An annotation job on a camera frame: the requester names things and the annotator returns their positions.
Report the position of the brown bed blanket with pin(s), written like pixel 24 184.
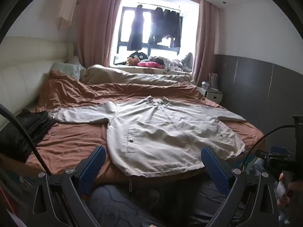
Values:
pixel 71 141

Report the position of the cream padded headboard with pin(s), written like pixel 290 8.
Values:
pixel 23 71

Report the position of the stack of black clothes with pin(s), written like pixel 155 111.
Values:
pixel 23 132

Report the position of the pink plush toy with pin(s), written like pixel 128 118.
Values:
pixel 149 64

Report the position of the dark hanging clothes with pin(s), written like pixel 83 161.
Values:
pixel 163 26

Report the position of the light patterned pillow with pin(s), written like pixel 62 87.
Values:
pixel 71 69

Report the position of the grey patterned fluffy fabric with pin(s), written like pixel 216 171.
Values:
pixel 142 205

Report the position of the beige hanging garment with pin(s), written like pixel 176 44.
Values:
pixel 68 7

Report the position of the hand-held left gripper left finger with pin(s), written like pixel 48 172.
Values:
pixel 92 167

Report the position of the small jar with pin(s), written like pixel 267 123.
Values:
pixel 205 85

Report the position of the pink curtain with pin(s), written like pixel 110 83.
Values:
pixel 204 40
pixel 94 28

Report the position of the bright window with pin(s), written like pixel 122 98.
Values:
pixel 148 21

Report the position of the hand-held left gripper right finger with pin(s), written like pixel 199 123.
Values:
pixel 215 170

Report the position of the brown plush toy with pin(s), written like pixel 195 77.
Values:
pixel 132 62

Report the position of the white slatted holder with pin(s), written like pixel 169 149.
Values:
pixel 213 80

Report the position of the black plush toy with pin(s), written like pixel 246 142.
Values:
pixel 138 54

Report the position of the beige duvet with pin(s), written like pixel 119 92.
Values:
pixel 132 76

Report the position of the dark hanging coat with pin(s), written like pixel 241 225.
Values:
pixel 136 33

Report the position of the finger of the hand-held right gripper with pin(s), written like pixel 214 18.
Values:
pixel 262 153

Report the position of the person's right hand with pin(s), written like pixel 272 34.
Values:
pixel 297 188

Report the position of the pile of mixed clothes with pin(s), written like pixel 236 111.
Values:
pixel 172 63

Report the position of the white pillow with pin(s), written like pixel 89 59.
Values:
pixel 75 60

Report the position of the beige jacket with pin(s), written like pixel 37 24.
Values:
pixel 165 134

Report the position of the white nightstand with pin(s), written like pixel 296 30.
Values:
pixel 213 97

